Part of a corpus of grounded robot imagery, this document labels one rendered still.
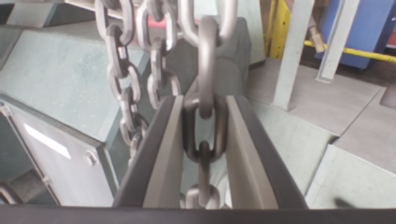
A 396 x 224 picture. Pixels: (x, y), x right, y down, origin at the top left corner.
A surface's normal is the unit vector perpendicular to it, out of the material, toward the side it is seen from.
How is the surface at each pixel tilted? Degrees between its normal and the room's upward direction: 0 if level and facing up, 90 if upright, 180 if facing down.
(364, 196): 90
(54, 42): 45
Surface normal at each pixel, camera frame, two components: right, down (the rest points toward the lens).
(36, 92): -0.35, -0.29
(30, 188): 0.00, -0.85
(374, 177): -0.76, 0.34
